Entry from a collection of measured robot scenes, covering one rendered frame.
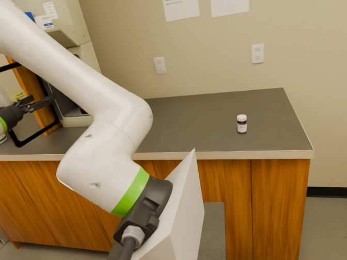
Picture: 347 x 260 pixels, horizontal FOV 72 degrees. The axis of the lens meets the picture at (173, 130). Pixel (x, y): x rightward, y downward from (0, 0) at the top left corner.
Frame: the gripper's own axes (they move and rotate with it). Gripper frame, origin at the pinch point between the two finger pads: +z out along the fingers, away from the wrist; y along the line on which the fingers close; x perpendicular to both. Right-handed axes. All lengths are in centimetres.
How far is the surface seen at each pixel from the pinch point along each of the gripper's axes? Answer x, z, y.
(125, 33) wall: -15, 67, -20
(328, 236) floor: 123, 30, -144
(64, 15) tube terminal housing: -32.3, 23.8, -10.7
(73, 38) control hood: -21.7, 19.9, -13.8
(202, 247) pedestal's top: 27, -51, -82
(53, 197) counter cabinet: 63, -6, 21
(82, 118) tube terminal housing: 23.9, 22.4, 1.4
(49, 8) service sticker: -36.4, 23.7, -3.5
